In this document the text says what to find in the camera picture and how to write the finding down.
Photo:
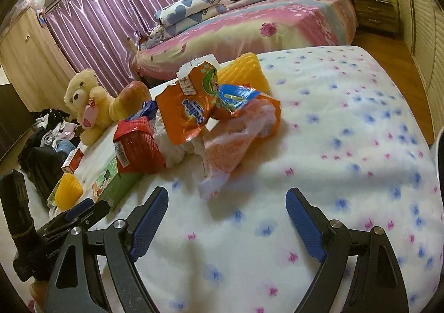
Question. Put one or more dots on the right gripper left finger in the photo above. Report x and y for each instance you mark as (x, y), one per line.
(76, 283)

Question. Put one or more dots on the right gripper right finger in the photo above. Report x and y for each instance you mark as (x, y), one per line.
(377, 283)

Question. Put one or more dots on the green milk carton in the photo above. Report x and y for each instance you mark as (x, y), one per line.
(111, 186)

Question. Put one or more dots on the red snack bag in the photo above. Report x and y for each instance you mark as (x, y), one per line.
(135, 148)

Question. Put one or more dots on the white plastic bag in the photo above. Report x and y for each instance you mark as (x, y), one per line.
(223, 147)

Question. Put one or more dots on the blue snack wrapper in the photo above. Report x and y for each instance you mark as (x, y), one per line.
(149, 110)

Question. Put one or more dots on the yellow foam fruit net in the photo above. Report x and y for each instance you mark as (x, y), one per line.
(244, 70)

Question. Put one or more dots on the orange Ovaltine wrapper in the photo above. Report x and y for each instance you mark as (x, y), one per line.
(188, 104)

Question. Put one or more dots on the black white trash bin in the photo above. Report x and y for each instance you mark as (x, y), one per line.
(437, 153)

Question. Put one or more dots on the person's left hand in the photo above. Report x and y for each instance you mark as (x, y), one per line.
(38, 291)

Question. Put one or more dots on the clear green plastic pack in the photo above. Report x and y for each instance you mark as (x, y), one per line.
(51, 200)

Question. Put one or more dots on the yellow spiky ball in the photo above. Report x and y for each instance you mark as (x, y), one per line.
(68, 192)

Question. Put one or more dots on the small red white box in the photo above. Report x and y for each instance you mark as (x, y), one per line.
(72, 161)

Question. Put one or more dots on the white floral blanket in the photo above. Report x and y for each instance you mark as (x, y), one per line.
(349, 141)

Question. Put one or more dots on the pile of clothes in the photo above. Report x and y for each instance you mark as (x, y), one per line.
(41, 159)

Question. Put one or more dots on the cream teddy bear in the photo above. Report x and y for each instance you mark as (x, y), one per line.
(91, 103)

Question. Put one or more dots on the red yellow apple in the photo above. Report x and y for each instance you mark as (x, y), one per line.
(129, 101)

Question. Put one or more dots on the wooden wardrobe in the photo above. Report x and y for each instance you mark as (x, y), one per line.
(34, 64)

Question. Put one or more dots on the bed with pink sheet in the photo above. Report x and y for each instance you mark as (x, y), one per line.
(268, 26)

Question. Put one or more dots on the wooden nightstand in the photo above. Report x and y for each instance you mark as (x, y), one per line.
(379, 16)

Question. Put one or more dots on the purple curtain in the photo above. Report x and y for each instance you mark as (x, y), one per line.
(96, 34)

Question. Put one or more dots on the louvered sliding closet doors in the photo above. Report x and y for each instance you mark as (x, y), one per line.
(422, 28)

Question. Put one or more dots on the heart pattern folded quilt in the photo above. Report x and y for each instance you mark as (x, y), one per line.
(184, 14)

